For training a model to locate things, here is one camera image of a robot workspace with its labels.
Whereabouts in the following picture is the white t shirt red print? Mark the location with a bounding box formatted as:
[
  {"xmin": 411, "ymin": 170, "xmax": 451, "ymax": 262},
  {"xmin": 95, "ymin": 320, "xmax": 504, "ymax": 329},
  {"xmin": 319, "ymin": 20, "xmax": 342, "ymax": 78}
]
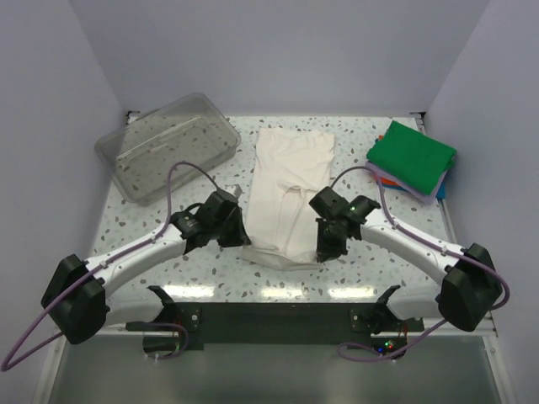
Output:
[{"xmin": 240, "ymin": 128, "xmax": 335, "ymax": 271}]

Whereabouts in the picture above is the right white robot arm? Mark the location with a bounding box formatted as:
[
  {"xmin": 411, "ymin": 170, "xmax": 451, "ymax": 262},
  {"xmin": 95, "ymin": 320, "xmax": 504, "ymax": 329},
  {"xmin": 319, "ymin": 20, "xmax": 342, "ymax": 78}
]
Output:
[{"xmin": 309, "ymin": 187, "xmax": 504, "ymax": 332}]

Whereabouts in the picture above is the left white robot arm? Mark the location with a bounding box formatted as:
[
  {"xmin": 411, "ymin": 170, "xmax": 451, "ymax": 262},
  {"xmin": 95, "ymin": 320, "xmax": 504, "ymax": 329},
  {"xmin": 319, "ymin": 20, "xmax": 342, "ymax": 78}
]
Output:
[{"xmin": 41, "ymin": 185, "xmax": 250, "ymax": 344}]

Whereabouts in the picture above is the orange folded t shirt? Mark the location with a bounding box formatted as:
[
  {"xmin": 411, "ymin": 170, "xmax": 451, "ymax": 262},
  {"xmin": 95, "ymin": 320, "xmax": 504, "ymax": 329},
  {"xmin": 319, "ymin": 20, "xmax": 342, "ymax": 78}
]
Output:
[{"xmin": 375, "ymin": 135, "xmax": 401, "ymax": 189}]

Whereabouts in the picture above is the clear plastic bin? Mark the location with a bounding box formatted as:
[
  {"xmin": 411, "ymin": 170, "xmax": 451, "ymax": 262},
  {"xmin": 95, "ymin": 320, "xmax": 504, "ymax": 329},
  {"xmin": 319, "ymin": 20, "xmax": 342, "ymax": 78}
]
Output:
[{"xmin": 94, "ymin": 93, "xmax": 241, "ymax": 206}]

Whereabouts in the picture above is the green folded t shirt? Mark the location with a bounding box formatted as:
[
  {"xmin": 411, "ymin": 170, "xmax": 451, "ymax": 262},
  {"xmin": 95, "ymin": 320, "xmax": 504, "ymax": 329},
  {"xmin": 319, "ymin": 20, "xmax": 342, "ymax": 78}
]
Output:
[{"xmin": 366, "ymin": 120, "xmax": 456, "ymax": 194}]

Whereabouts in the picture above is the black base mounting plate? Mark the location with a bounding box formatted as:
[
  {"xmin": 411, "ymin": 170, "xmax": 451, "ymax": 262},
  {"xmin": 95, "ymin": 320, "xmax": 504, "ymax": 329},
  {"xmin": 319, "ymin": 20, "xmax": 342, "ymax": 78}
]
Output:
[{"xmin": 126, "ymin": 302, "xmax": 424, "ymax": 355}]

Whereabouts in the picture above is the blue folded t shirt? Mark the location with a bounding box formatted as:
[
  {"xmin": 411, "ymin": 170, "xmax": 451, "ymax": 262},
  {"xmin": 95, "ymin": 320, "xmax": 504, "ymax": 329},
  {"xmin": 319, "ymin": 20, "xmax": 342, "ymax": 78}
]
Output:
[{"xmin": 435, "ymin": 173, "xmax": 446, "ymax": 200}]

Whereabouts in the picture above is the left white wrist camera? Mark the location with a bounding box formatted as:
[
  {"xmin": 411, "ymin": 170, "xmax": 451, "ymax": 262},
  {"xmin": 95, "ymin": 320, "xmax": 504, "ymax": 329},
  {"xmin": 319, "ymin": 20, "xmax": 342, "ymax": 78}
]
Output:
[{"xmin": 224, "ymin": 184, "xmax": 243, "ymax": 199}]

